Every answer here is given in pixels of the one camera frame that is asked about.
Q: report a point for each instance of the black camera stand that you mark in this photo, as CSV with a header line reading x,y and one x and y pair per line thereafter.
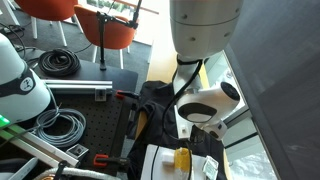
x,y
104,19

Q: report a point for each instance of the orange chair far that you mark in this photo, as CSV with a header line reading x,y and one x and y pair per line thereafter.
x,y
49,10

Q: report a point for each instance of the orange chair near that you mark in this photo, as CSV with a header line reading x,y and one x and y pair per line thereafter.
x,y
116,36

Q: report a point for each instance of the small white box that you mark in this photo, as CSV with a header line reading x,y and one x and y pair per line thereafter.
x,y
167,158

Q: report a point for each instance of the orange black clamp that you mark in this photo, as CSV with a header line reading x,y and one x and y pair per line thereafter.
x,y
122,94
103,160

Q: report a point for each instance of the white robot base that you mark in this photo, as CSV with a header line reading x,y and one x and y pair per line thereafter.
x,y
22,94

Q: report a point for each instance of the crinkled white packet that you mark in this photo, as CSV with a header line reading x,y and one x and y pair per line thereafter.
x,y
210,168

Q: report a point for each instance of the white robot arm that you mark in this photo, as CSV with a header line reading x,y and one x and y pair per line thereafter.
x,y
201,29

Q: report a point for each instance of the black perforated breadboard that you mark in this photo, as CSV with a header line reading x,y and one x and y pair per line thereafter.
x,y
99,126

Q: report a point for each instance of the light aluminium frame bar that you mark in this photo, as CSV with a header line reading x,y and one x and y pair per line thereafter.
x,y
30,143

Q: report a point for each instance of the silver aluminium extrusion rail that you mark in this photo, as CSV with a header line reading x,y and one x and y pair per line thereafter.
x,y
77,86

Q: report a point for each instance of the white board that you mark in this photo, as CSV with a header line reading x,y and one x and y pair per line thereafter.
x,y
154,169

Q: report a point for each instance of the upper orange black clamp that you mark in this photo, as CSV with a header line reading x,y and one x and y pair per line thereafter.
x,y
122,94

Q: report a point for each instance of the orange chair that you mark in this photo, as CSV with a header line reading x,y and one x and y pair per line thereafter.
x,y
116,36
49,10

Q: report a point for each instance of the black jacket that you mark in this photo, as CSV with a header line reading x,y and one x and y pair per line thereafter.
x,y
155,96

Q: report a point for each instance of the small metal bracket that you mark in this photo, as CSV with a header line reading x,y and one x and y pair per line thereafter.
x,y
77,151

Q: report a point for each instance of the lower orange black clamp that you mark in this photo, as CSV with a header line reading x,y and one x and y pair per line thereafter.
x,y
103,160

